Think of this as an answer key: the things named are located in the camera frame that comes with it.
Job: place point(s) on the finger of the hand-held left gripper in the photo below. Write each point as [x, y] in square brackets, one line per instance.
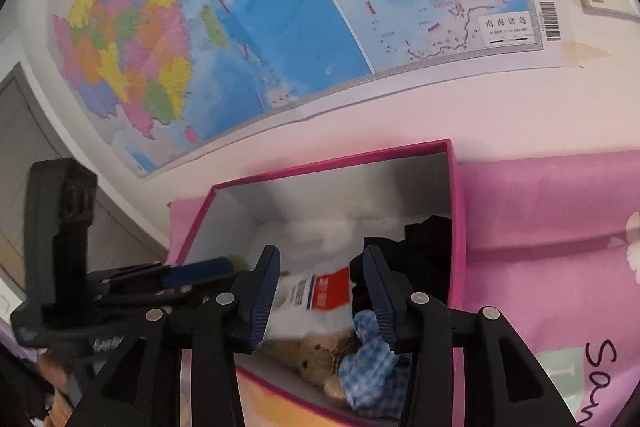
[200, 271]
[185, 297]

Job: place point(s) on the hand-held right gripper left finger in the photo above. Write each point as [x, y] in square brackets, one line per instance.
[262, 302]

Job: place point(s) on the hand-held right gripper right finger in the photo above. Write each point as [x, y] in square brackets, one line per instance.
[382, 302]

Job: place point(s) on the white packet with red label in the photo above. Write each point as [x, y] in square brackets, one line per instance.
[310, 307]

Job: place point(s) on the blue checked cloth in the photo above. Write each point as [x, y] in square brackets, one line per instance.
[370, 357]

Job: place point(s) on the black cloth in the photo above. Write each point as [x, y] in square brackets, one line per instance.
[425, 257]

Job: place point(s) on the brown teddy bear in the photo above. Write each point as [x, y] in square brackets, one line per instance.
[310, 357]

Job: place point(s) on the pink storage box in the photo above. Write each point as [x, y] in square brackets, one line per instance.
[350, 187]

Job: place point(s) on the person's left hand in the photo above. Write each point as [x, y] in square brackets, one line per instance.
[55, 372]

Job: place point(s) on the purple cloth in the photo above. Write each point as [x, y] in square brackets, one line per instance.
[15, 337]

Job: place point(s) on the grey door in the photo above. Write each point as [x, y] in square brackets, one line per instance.
[20, 117]

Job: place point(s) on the pink printed bedsheet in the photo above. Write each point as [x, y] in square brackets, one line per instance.
[540, 232]

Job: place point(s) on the beige tape piece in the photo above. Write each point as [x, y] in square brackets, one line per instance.
[585, 53]

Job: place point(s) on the colourful wall map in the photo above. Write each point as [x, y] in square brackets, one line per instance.
[275, 7]

